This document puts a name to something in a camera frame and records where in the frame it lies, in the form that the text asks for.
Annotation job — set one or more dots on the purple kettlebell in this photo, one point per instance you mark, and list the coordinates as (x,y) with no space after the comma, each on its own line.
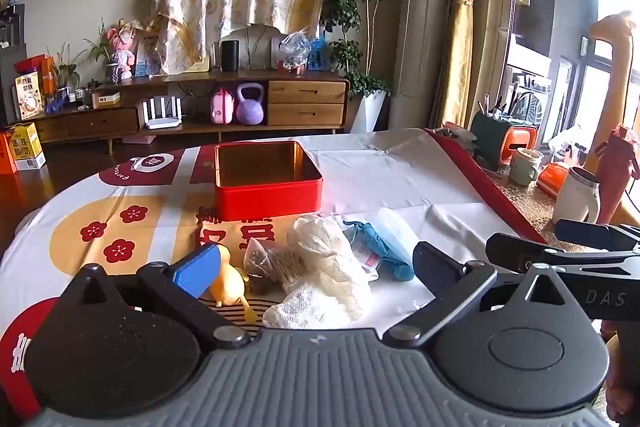
(250,109)

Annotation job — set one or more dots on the blue nitrile glove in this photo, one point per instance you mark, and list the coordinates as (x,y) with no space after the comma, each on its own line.
(387,252)

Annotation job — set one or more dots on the clear bag of cotton swabs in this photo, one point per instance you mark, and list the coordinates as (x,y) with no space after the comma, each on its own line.
(272,264)

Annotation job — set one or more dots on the black coffee machine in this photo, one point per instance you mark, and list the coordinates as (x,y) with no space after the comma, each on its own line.
(10,27)

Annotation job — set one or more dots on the orange stool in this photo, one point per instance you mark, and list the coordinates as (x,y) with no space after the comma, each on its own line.
(521,142)

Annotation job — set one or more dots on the yellow rubber duck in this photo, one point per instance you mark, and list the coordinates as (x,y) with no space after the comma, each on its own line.
(226,279)

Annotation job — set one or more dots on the white router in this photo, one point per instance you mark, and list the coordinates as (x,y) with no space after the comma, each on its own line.
(162,119)

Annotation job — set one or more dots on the white kettle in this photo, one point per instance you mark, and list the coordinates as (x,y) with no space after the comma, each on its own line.
(575,199)

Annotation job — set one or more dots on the orange carton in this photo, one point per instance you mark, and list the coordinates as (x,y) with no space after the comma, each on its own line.
(6,154)

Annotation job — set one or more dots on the potted orchid plant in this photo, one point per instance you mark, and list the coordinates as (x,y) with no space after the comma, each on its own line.
(102,49)

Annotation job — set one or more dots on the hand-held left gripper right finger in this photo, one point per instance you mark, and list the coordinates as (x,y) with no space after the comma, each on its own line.
(436,272)

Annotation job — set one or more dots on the person's right hand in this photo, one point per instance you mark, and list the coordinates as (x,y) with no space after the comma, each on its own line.
(625,377)

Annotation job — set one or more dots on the pink toy suitcase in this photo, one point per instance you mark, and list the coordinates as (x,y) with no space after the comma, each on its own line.
(222,109)

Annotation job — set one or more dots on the yellow snack box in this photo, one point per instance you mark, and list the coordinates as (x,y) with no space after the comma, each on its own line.
(27,97)

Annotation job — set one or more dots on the dark cabinet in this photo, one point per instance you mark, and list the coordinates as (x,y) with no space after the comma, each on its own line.
(11,82)

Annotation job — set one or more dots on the white tower air conditioner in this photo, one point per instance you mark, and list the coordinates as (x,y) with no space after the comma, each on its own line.
(420,17)

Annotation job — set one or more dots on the green and white mug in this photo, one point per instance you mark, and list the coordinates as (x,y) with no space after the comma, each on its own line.
(525,167)

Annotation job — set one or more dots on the printed white tablecloth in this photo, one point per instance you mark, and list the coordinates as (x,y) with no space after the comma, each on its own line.
(400,177)

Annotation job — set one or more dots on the clear plastic bag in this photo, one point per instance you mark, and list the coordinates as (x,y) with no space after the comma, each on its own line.
(294,52)

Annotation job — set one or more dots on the tan giraffe toy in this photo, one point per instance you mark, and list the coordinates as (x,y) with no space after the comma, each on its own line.
(617,72)

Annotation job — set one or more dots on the small white box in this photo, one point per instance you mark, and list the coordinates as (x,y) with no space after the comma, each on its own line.
(106,99)

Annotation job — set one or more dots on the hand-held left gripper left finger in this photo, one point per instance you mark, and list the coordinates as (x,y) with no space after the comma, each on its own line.
(196,271)

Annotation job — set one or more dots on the yellow carton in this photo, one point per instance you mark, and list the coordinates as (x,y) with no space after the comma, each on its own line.
(27,147)

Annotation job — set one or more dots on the small potted plant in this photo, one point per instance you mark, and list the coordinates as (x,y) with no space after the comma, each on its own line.
(67,69)

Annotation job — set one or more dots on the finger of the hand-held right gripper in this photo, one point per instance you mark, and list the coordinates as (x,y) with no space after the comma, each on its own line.
(580,232)
(510,245)

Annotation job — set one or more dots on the orange gift box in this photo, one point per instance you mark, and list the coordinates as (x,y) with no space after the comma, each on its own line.
(40,69)

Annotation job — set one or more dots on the small packet with red label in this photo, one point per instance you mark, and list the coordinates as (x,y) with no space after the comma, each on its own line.
(367,261)

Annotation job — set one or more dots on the potted tree in white planter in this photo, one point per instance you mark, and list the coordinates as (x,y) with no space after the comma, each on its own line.
(367,107)

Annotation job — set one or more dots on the dark green utensil container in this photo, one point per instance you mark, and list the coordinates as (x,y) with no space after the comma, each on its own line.
(492,142)

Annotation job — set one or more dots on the red tin box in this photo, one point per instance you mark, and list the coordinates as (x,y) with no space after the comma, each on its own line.
(267,179)

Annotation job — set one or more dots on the light blue face mask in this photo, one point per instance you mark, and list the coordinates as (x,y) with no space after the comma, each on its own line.
(397,219)

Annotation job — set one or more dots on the yellow curtain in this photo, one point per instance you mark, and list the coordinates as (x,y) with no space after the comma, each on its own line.
(467,32)

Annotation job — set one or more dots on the wooden TV cabinet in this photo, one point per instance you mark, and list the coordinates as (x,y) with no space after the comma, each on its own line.
(200,89)

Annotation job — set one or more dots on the picture book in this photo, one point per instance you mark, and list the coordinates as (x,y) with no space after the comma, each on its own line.
(146,57)

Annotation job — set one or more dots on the black cylinder speaker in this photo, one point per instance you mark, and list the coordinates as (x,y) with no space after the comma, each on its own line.
(230,55)

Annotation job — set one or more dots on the pink plush doll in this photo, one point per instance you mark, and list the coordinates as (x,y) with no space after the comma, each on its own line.
(122,49)

